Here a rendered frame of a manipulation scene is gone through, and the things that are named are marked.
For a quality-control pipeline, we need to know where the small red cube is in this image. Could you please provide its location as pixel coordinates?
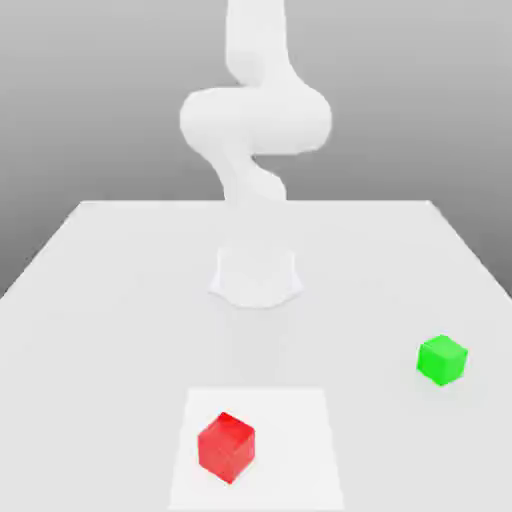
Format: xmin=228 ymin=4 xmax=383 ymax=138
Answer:
xmin=196 ymin=411 xmax=257 ymax=485

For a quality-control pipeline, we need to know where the small green cube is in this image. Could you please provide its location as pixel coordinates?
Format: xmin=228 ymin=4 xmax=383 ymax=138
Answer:
xmin=415 ymin=334 xmax=470 ymax=388

